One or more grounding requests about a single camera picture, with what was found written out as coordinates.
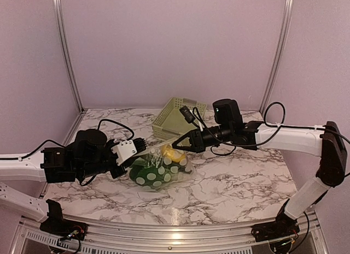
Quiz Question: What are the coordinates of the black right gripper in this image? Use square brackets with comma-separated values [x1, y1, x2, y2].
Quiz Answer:
[172, 123, 233, 153]

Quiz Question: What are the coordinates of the yellow fake lemon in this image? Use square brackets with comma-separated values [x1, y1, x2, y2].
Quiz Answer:
[161, 145, 186, 165]

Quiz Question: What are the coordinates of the clear zip top bag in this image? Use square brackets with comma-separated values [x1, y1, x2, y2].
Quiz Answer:
[128, 139, 195, 190]

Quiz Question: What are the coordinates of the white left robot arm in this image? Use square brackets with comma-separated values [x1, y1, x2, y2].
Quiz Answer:
[1, 129, 137, 235]

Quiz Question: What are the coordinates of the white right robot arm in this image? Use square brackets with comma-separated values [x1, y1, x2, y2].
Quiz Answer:
[172, 98, 349, 237]

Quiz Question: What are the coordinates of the green fake leafy vegetable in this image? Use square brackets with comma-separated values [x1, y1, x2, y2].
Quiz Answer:
[129, 157, 194, 188]

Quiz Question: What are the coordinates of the pale green perforated basket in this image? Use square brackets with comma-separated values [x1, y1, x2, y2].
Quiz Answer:
[152, 97, 207, 140]

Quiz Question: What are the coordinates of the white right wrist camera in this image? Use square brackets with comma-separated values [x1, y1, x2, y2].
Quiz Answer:
[179, 105, 195, 123]

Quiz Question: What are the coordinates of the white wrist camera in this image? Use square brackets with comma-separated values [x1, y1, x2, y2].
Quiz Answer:
[111, 138, 147, 166]
[179, 105, 195, 123]

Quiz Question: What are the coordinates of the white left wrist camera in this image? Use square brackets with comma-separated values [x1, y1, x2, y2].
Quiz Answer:
[111, 138, 147, 166]

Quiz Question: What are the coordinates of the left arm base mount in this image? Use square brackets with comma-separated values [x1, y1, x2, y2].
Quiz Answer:
[39, 199, 88, 240]

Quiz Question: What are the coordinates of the aluminium front rail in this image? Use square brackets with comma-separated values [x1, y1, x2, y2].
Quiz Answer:
[16, 209, 323, 254]

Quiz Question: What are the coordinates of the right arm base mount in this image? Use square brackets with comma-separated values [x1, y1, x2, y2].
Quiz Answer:
[251, 206, 300, 242]

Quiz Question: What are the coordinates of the left aluminium frame post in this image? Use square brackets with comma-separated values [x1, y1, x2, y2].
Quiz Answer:
[53, 0, 84, 114]

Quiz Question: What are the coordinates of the aluminium frame post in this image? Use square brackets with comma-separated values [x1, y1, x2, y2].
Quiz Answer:
[259, 0, 294, 114]
[53, 0, 84, 114]

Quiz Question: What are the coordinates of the right aluminium frame post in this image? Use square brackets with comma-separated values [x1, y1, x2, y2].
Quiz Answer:
[259, 0, 294, 114]

